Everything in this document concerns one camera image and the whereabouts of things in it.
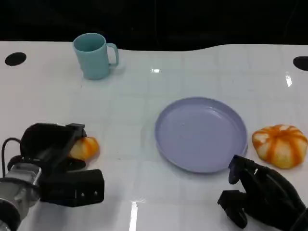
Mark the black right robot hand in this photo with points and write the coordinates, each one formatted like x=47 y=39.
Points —
x=267 y=192

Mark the lilac plate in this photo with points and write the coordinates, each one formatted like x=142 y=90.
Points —
x=201 y=134

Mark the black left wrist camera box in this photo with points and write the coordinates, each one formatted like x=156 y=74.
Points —
x=74 y=187

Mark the orange and white bread roll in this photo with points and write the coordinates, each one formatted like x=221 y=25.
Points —
x=280 y=146
x=86 y=148

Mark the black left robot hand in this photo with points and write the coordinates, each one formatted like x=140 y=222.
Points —
x=48 y=142

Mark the pale green mug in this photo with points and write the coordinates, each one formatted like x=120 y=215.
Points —
x=92 y=59

